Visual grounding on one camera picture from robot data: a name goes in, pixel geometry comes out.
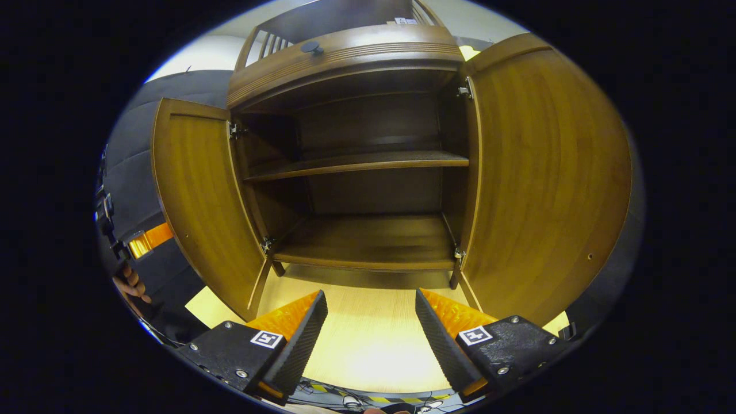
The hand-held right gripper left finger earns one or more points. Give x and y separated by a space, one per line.
302 339

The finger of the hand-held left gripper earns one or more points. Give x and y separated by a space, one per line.
150 240

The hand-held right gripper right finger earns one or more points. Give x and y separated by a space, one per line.
437 339

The wooden cabinet door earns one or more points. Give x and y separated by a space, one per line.
201 201
546 172

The wooden double-door shoe cabinet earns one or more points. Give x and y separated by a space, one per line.
374 195

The metal door hinge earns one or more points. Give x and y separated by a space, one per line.
459 256
237 130
464 89
267 245

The black backdrop cloth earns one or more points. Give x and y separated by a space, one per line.
132 172

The wooden inner shelf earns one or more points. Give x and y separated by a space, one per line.
356 164

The round black drawer knob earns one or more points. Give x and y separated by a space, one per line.
311 48

